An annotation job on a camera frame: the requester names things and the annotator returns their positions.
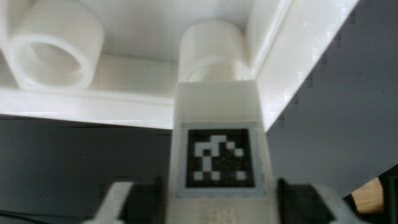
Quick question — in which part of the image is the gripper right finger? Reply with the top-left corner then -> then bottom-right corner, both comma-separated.
277,179 -> 368,224

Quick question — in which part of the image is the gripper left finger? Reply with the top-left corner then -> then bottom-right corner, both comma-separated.
82,180 -> 162,224

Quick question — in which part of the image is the white chair leg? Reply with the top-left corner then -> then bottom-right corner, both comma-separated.
165,81 -> 281,224

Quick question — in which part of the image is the white chair seat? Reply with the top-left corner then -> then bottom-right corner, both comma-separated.
0,0 -> 359,129

